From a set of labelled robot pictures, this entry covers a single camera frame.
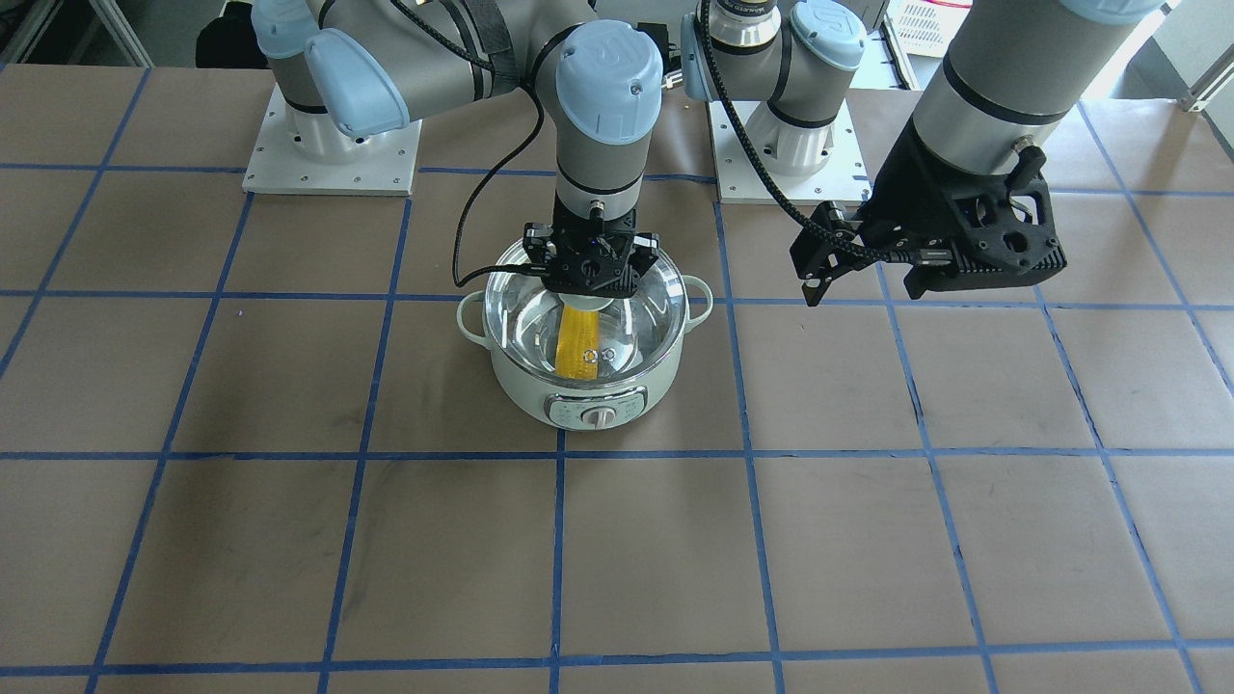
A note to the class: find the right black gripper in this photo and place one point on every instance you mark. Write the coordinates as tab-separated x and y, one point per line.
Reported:
536	242

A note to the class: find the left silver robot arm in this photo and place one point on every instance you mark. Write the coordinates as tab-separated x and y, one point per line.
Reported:
1011	73

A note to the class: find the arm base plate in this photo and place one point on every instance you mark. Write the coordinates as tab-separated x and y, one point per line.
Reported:
807	166
298	153

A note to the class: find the glass pot lid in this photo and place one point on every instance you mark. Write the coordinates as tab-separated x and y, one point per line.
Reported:
522	320

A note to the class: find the yellow corn cob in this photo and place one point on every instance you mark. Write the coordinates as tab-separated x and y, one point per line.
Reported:
577	348

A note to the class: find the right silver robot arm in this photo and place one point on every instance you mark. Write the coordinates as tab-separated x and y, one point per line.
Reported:
352	73

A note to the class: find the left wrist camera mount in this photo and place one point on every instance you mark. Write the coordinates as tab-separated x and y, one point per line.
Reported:
984	231

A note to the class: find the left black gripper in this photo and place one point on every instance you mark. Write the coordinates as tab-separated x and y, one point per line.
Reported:
901	198

